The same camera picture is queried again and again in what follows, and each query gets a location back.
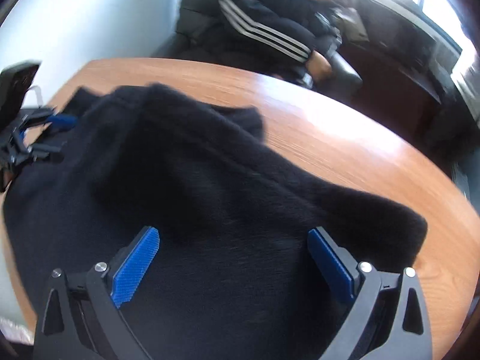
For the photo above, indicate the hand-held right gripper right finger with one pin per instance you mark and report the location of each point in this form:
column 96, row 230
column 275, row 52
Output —
column 330, row 261

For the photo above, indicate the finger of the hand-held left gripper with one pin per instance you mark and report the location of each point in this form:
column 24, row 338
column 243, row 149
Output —
column 63, row 120
column 44, row 150

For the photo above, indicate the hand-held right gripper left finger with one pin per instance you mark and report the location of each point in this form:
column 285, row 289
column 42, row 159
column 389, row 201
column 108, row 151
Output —
column 135, row 263

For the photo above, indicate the black fleece garment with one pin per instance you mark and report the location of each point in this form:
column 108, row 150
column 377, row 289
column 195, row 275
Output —
column 210, row 210

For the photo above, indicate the black leather sofa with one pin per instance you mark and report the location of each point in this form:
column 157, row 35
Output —
column 225, row 33

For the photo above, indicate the dark wooden cabinet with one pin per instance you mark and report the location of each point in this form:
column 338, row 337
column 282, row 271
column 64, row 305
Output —
column 405, row 67

